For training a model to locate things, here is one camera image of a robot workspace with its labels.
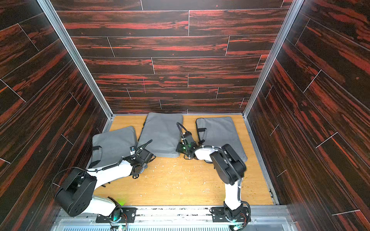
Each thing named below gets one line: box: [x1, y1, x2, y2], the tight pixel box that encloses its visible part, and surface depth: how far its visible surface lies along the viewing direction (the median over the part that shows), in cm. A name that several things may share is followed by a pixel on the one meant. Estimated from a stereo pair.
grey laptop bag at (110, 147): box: [88, 126, 139, 169], surface depth 100 cm
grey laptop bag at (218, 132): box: [195, 116, 248, 163], surface depth 110 cm
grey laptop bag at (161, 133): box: [137, 112, 184, 159], surface depth 106 cm
